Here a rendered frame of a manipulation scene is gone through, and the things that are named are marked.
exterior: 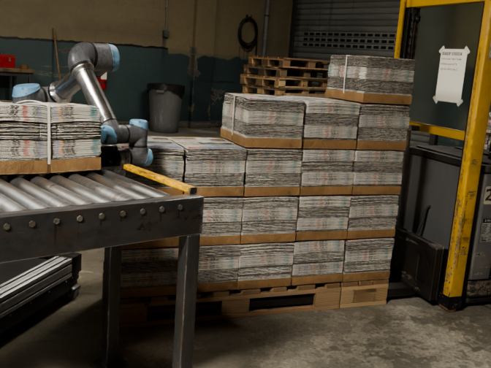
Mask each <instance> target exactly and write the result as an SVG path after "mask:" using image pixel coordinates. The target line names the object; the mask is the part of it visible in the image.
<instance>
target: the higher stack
mask: <svg viewBox="0 0 491 368"><path fill-rule="evenodd" d="M330 58H331V59H330V65H329V70H328V73H329V74H328V80H327V81H328V82H327V88H328V89H334V90H340V91H343V93H344V91H351V92H357V93H373V94H387V95H401V96H411V94H413V89H414V88H413V87H414V83H413V81H414V80H413V78H414V69H415V65H416V64H414V63H416V60H411V59H405V58H387V57H378V56H366V55H331V57H330ZM331 73H332V74H331ZM332 99H335V100H342V101H347V102H352V103H355V104H360V108H359V115H358V116H359V117H358V118H359V119H358V123H357V131H356V133H357V134H356V136H357V137H356V140H358V142H359V141H385V142H405V141H406V139H407V134H408V131H407V129H408V128H409V127H408V126H409V121H410V120H409V119H410V118H409V117H408V116H409V115H410V114H409V112H410V107H407V106H404V105H405V104H385V103H370V102H360V101H351V100H346V99H337V98H332ZM352 150H354V152H355V153H354V157H355V158H354V162H353V167H352V168H353V169H352V172H353V173H354V175H353V177H354V179H353V184H352V185H353V186H400V185H401V184H402V183H401V180H402V167H403V162H402V161H403V154H404V153H403V152H402V151H400V150H358V149H352ZM347 195H349V196H350V197H351V200H350V202H351V203H350V208H349V214H348V219H349V220H348V221H347V222H348V223H347V224H348V225H347V231H356V230H376V229H394V228H395V225H396V216H397V211H398V207H399V206H398V201H399V200H398V198H399V197H398V196H397V195H395V194H347ZM343 240H344V242H345V244H344V250H345V251H344V259H343V268H342V272H343V274H353V273H363V272H385V271H389V270H390V264H391V258H392V257H391V256H392V250H393V248H394V245H395V244H394V242H395V239H393V238H392V237H373V238H357V239H343ZM339 283H340V287H341V292H340V301H339V308H347V307H361V306H370V305H378V304H386V303H387V290H388V286H389V280H388V279H377V280H359V281H349V282H339Z"/></svg>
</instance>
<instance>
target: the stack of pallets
mask: <svg viewBox="0 0 491 368"><path fill-rule="evenodd" d="M259 59H262V64H259ZM324 64H329V65H330V61H318V60H309V59H300V58H282V57H269V56H257V55H249V56H248V65H247V64H244V65H243V67H244V73H243V74H240V83H242V87H243V91H242V93H250V94H264V95H273V96H276V95H278V94H282V93H316V91H321V94H326V88H327V82H328V81H327V80H328V74H329V73H328V70H329V69H324ZM254 69H259V73H254ZM317 72H318V73H323V75H322V78H317ZM251 78H256V82H255V83H251ZM273 80H274V81H275V83H273ZM294 81H297V85H295V84H294ZM312 82H319V86H318V87H312ZM253 88H257V92H252V91H253Z"/></svg>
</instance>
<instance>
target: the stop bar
mask: <svg viewBox="0 0 491 368"><path fill-rule="evenodd" d="M123 169H125V170H127V171H129V172H133V173H135V174H137V175H140V176H143V177H146V178H148V179H151V180H154V181H156V182H159V183H162V184H165V185H168V186H170V187H173V188H176V189H178V190H180V191H184V192H186V193H196V192H197V187H194V186H192V185H188V184H185V183H182V182H180V181H177V180H173V179H171V178H169V177H165V176H163V175H159V174H156V173H155V172H151V171H148V170H146V169H143V168H140V167H138V166H134V165H131V164H124V165H123Z"/></svg>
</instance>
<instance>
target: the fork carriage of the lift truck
mask: <svg viewBox="0 0 491 368"><path fill-rule="evenodd" d="M392 238H393V239H395V242H394V244H395V245H394V248H393V250H392V256H391V257H392V258H391V264H390V274H389V277H390V278H392V279H393V280H396V281H397V282H405V283H407V284H409V285H410V286H412V287H414V292H415V293H417V294H419V295H420V296H422V297H424V298H426V299H427V300H428V301H431V300H436V301H437V298H438V288H439V283H440V277H441V267H442V262H443V257H444V247H443V246H441V245H439V244H437V243H435V242H432V241H430V240H428V239H426V238H424V237H421V236H419V235H418V234H415V233H413V232H411V231H409V230H407V229H404V228H402V227H400V226H398V225H395V236H394V237H392Z"/></svg>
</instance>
